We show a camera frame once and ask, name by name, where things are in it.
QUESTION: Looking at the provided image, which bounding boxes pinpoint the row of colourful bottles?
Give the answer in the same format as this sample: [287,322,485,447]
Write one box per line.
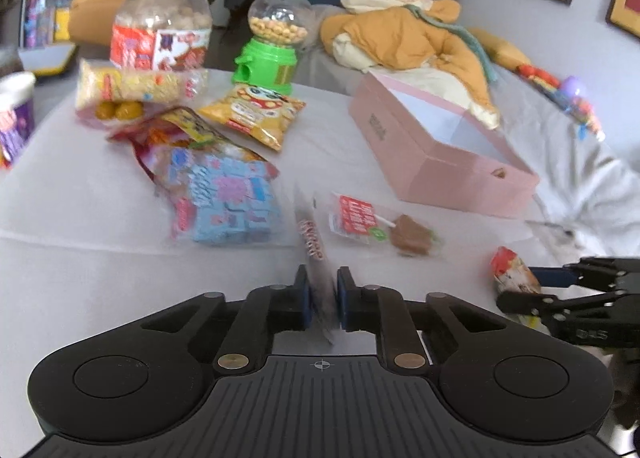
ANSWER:
[22,0,78,46]

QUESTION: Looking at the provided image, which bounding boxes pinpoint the blue candy packet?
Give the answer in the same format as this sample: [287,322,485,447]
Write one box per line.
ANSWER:
[155,145,283,245]

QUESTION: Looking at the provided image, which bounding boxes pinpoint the yellow rimmed tray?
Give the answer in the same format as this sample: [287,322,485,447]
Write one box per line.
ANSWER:
[17,42,81,79]

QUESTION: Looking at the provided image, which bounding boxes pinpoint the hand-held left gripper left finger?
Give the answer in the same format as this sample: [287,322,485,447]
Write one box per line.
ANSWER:
[141,265,314,377]

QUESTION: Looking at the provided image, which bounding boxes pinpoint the clear candy stick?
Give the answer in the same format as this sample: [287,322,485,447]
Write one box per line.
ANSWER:
[292,183,337,345]

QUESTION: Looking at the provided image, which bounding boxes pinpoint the brown lollipop packet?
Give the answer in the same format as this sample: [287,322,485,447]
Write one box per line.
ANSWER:
[327,192,443,259]

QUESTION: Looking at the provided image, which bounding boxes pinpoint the purple snack cup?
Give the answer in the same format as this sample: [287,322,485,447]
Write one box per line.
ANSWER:
[0,72,37,171]

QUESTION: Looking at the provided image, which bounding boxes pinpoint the yellow cartoon snack packet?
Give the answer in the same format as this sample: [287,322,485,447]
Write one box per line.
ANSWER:
[197,84,307,153]

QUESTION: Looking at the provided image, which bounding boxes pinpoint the long yellow biscuit packet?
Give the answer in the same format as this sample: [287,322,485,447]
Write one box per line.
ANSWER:
[75,59,210,126]

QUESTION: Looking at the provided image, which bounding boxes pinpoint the yellow pillow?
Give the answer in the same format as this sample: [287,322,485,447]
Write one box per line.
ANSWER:
[467,27,533,70]

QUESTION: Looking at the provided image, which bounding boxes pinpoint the yellow cushion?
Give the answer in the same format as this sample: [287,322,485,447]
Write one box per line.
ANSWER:
[67,0,136,44]

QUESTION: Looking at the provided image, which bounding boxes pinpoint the white blanket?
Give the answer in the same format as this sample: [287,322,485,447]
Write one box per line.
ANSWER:
[492,63,640,259]

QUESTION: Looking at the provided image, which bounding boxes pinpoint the small red white snack packet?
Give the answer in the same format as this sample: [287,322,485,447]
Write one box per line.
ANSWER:
[490,246,546,330]

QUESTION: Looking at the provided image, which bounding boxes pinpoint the green gumball dispenser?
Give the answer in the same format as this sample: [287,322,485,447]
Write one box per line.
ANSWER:
[232,0,313,96]

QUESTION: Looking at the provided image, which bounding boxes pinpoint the colourful toy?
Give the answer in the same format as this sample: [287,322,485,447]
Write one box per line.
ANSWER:
[517,63,606,143]

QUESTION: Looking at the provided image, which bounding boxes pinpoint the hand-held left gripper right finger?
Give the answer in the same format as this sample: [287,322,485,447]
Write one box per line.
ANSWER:
[336,266,505,377]

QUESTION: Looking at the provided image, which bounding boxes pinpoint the orange padded jacket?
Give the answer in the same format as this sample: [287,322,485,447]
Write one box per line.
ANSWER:
[320,0,501,131]

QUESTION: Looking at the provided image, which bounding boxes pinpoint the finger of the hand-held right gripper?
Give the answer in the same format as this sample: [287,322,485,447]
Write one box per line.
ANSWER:
[496,289,628,328]
[529,257,640,289]

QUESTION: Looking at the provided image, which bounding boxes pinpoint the large clear jar gold lid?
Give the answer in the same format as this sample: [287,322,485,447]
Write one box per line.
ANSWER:
[110,0,213,73]

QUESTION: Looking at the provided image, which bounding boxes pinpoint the white table cover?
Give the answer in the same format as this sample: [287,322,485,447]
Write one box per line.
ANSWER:
[0,69,581,458]

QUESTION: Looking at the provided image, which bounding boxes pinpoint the pink cardboard box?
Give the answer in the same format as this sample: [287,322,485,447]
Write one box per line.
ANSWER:
[348,72,542,219]

